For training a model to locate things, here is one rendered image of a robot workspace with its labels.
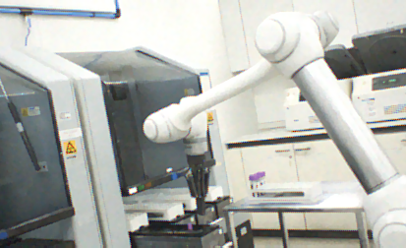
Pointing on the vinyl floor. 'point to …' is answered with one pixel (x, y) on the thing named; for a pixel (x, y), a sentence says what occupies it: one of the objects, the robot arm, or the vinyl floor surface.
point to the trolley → (333, 194)
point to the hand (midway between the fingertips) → (201, 206)
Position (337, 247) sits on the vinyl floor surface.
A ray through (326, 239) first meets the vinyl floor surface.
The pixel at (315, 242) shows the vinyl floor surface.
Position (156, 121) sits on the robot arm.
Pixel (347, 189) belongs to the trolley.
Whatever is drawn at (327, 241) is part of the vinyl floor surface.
